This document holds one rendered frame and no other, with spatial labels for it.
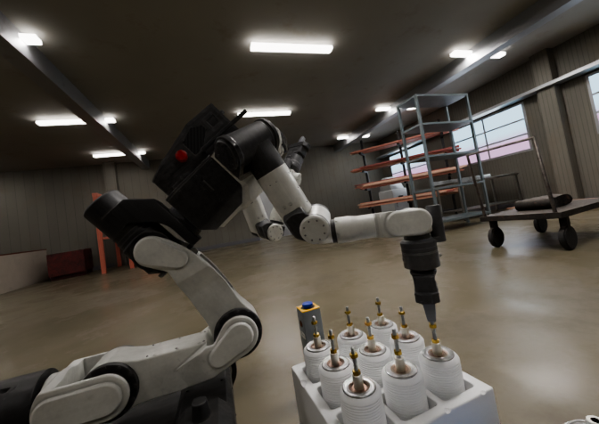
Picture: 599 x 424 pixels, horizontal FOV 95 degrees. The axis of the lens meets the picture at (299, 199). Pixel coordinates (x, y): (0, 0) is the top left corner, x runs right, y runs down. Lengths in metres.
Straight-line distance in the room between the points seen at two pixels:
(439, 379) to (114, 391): 0.80
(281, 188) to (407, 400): 0.57
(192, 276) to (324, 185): 9.67
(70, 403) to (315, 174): 9.79
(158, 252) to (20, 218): 10.03
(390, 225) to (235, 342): 0.54
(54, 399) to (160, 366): 0.22
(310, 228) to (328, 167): 9.92
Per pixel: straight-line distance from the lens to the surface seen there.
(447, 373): 0.85
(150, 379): 0.99
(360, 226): 0.74
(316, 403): 0.87
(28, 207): 10.79
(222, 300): 0.91
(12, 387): 1.09
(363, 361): 0.88
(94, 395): 0.97
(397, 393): 0.79
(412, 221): 0.73
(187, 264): 0.87
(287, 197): 0.71
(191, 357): 0.95
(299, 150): 1.33
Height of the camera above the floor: 0.66
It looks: 3 degrees up
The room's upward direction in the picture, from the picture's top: 9 degrees counter-clockwise
